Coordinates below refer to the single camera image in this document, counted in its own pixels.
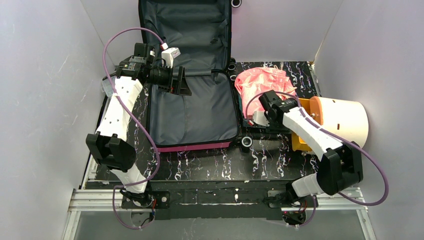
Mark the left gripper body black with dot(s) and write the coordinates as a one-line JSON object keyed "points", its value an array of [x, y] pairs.
{"points": [[178, 81]]}

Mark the pink patterned garment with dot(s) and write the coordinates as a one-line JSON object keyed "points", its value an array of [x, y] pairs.
{"points": [[257, 80]]}

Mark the pink hard-shell suitcase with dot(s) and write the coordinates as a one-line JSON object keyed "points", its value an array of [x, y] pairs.
{"points": [[202, 30]]}

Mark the white cylinder with orange end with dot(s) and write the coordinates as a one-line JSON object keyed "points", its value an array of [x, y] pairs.
{"points": [[346, 119]]}

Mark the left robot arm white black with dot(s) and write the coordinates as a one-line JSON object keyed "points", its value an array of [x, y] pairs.
{"points": [[108, 145]]}

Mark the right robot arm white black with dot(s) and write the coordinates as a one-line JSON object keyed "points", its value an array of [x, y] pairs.
{"points": [[340, 161]]}

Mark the light blue plastic basket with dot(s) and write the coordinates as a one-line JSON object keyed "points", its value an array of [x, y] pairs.
{"points": [[254, 126]]}

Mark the clear plastic compartment box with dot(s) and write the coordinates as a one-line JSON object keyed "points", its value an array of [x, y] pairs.
{"points": [[107, 87]]}

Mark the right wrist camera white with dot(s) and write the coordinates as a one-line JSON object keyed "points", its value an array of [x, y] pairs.
{"points": [[258, 118]]}

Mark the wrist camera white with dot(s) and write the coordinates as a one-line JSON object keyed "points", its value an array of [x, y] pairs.
{"points": [[169, 54], [258, 118]]}

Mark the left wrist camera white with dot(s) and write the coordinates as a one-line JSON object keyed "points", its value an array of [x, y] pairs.
{"points": [[169, 54]]}

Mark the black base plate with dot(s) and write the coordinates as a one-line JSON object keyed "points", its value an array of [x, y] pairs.
{"points": [[218, 199]]}

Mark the aluminium frame rail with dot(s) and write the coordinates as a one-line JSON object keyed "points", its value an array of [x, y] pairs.
{"points": [[107, 200]]}

